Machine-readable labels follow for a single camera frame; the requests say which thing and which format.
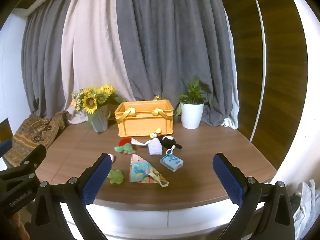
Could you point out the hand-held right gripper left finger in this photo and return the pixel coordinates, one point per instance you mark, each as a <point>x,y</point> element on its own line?
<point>97,177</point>

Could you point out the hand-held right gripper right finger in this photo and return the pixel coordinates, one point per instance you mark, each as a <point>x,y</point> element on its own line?
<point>228,180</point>

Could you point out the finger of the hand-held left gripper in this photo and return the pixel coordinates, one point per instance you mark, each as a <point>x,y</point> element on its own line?
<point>5,146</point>
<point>32,157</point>

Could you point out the green fuzzy plush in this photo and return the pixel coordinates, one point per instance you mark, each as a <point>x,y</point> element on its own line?
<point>125,148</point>

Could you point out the lavender fluffy towel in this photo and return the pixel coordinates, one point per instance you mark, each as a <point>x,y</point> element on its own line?
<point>155,147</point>

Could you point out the green frog toy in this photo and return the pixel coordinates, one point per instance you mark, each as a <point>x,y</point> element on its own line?
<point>116,177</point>

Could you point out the colourful printed cloth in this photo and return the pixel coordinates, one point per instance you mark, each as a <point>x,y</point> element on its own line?
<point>140,170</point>

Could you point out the red fuzzy plush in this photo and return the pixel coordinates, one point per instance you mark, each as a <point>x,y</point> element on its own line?
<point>124,141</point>

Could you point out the grey ribbed vase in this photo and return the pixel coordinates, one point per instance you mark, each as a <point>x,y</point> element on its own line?
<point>100,121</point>

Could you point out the black mouse plush toy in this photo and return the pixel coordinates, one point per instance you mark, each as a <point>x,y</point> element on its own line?
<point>168,141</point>

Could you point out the white ribbed plant pot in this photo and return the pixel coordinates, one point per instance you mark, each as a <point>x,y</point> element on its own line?
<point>192,116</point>

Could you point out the sunflower bouquet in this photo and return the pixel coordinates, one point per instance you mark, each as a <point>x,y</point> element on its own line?
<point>91,101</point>

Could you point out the crumpled white cloth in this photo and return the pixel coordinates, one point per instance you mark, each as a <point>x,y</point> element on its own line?
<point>306,200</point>

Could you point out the green leafy plant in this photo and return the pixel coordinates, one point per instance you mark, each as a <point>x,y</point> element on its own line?
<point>193,92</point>

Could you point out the white sheer curtain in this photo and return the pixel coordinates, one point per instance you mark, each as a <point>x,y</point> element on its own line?
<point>233,85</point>

